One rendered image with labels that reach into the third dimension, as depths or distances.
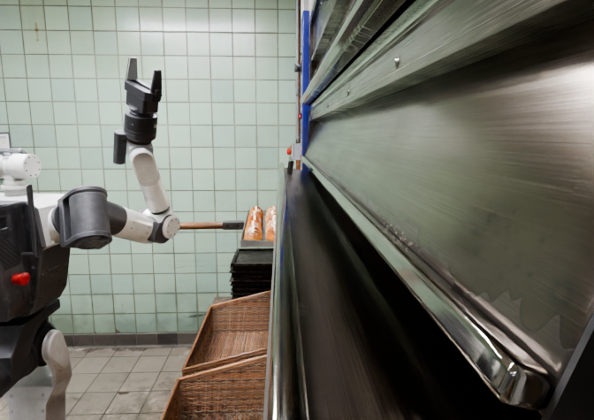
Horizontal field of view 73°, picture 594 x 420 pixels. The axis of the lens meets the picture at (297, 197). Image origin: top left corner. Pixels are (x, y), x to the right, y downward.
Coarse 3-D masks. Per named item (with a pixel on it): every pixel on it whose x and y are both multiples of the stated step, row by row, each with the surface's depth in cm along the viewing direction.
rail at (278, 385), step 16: (288, 224) 61; (288, 240) 52; (288, 256) 45; (288, 272) 39; (288, 288) 35; (288, 304) 32; (272, 320) 31; (288, 320) 29; (272, 336) 28; (288, 336) 27; (272, 352) 25; (288, 352) 25; (272, 368) 24; (288, 368) 23; (304, 368) 24; (272, 384) 22; (288, 384) 22; (304, 384) 22; (272, 400) 21; (288, 400) 20; (304, 400) 21; (272, 416) 19; (288, 416) 19; (304, 416) 19
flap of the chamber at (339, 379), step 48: (288, 192) 110; (336, 240) 64; (336, 288) 43; (384, 288) 45; (336, 336) 32; (384, 336) 34; (432, 336) 35; (336, 384) 26; (384, 384) 27; (432, 384) 28; (480, 384) 29
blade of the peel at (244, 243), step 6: (264, 216) 190; (246, 222) 169; (264, 222) 177; (264, 228) 165; (264, 234) 155; (240, 240) 138; (246, 240) 138; (264, 240) 147; (240, 246) 139; (246, 246) 139; (252, 246) 139; (258, 246) 139; (264, 246) 139; (270, 246) 139
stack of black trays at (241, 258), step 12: (240, 252) 230; (252, 252) 230; (264, 252) 230; (240, 264) 206; (252, 264) 206; (264, 264) 206; (240, 276) 208; (252, 276) 208; (264, 276) 208; (240, 288) 210; (252, 288) 210; (264, 288) 210; (240, 312) 211
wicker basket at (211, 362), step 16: (224, 304) 197; (240, 304) 197; (208, 320) 188; (240, 320) 199; (256, 320) 199; (208, 336) 188; (224, 336) 196; (240, 336) 196; (256, 336) 196; (192, 352) 156; (208, 352) 182; (224, 352) 182; (240, 352) 182; (256, 352) 143; (192, 368) 144; (208, 368) 144; (256, 368) 145
